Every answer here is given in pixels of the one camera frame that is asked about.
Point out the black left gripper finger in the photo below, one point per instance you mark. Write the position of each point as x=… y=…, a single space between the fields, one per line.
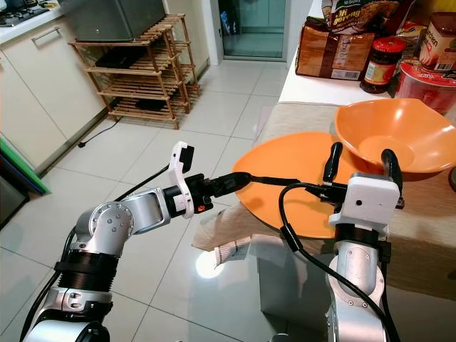
x=274 y=181
x=239 y=182

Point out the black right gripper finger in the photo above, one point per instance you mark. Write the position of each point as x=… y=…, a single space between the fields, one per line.
x=332 y=164
x=392 y=165

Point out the orange plastic plate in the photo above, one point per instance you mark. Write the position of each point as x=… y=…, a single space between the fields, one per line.
x=278 y=153

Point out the orange plastic bowl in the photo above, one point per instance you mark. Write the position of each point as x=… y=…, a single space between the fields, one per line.
x=399 y=125

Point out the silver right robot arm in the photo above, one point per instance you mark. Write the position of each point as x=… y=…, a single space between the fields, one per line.
x=356 y=285

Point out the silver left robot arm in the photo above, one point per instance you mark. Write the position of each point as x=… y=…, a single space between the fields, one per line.
x=125 y=217

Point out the green and blue boards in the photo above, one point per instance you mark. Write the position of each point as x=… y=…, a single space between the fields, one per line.
x=25 y=167

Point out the dark grey appliance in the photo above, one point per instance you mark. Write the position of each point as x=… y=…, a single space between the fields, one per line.
x=11 y=203

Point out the pale pink floor mat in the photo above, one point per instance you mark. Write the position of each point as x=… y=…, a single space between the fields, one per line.
x=262 y=122

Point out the beige table cloth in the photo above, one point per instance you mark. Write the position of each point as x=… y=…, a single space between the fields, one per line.
x=292 y=115

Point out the red cup noodle tub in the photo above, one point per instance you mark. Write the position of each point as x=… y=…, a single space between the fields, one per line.
x=427 y=85

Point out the white kitchen cabinets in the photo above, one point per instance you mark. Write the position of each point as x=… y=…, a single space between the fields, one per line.
x=43 y=85

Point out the red lid sauce jar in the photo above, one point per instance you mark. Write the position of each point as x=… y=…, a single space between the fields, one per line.
x=383 y=64

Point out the grey table base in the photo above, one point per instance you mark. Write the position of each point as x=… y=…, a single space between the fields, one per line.
x=285 y=285

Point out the brown noodle multipack bag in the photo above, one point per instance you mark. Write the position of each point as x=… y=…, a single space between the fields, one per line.
x=328 y=51

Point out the wooden slatted shelf rack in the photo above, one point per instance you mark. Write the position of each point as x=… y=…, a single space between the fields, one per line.
x=167 y=78

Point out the yellow snack packet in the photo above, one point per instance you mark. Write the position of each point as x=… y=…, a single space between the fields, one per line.
x=410 y=39

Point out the brown drink powder canister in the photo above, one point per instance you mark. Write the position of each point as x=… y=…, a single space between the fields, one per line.
x=440 y=43

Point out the mi goreng noodle packet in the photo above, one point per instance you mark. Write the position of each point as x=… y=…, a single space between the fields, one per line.
x=356 y=14

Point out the gas stove top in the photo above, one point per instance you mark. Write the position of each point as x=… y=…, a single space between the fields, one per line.
x=23 y=16

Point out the glass door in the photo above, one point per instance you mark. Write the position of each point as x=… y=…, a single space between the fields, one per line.
x=253 y=28

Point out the black tray on shelf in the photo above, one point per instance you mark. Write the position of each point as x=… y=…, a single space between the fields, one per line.
x=122 y=57

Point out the grey metal oven box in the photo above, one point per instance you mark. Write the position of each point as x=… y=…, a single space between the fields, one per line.
x=114 y=16

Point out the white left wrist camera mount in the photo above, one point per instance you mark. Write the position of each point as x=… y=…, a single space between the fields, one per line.
x=182 y=171

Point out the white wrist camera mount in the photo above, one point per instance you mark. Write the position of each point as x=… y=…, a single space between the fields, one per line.
x=367 y=199
x=182 y=171

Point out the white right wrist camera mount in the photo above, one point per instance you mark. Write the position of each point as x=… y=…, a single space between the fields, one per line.
x=367 y=199

